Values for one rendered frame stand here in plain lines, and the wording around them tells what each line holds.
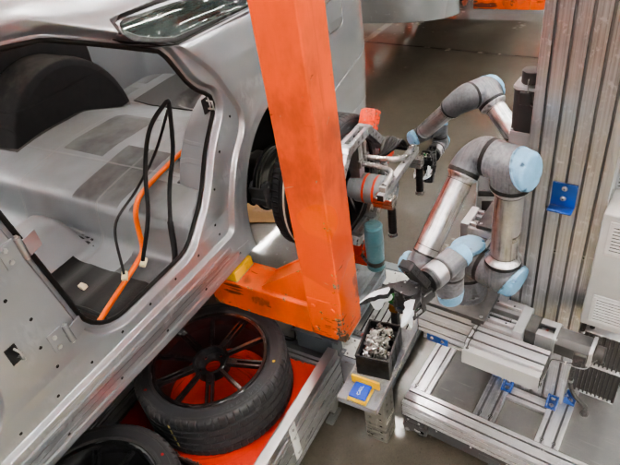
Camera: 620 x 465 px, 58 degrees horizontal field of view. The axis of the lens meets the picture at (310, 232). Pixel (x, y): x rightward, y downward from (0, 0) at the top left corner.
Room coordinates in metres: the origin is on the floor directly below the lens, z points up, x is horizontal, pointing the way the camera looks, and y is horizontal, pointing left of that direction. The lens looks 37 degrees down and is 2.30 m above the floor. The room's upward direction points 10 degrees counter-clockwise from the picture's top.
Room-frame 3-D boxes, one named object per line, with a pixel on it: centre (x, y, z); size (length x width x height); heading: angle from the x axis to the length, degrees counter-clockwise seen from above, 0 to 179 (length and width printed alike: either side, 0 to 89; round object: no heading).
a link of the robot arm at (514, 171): (1.32, -0.60, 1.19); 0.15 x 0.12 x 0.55; 35
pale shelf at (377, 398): (1.48, -0.18, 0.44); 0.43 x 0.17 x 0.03; 145
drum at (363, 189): (2.15, -0.32, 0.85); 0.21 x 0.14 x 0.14; 55
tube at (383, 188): (2.04, -0.31, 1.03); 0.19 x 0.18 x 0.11; 55
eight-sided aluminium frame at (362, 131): (2.19, -0.26, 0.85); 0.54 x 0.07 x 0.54; 145
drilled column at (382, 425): (1.45, -0.17, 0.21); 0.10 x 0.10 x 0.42; 55
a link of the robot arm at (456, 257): (1.17, -0.38, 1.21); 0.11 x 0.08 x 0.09; 125
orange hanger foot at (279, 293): (1.85, 0.23, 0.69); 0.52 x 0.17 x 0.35; 55
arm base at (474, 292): (1.43, -0.52, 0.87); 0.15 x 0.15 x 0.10
